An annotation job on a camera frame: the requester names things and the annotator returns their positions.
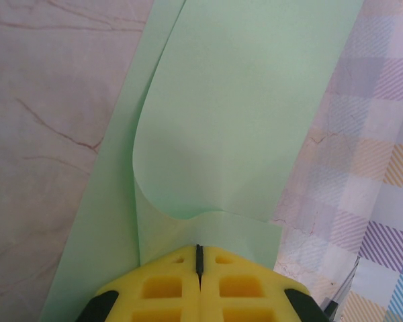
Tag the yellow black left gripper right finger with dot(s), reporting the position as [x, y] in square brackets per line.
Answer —
[248, 292]

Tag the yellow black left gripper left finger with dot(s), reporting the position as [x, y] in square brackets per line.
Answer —
[161, 292]

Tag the light green paper sheet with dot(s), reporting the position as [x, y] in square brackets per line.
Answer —
[221, 117]

